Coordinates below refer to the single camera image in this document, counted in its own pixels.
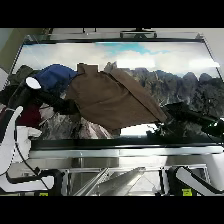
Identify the black cable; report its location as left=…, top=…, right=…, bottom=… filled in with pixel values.
left=13, top=126, right=51, bottom=192

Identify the brown T-shirt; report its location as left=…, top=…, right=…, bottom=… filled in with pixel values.
left=64, top=63, right=169, bottom=132

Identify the silver frame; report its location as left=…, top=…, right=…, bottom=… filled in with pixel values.
left=0, top=145, right=224, bottom=196

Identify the white garment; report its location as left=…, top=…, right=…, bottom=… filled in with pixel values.
left=13, top=125, right=43, bottom=165

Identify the dark green garment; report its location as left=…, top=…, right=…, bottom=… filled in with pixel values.
left=9, top=64, right=43, bottom=86

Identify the red garment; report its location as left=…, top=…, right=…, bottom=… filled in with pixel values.
left=0, top=102, right=43, bottom=128

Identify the blue garment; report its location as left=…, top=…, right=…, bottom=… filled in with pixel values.
left=33, top=64, right=80, bottom=92

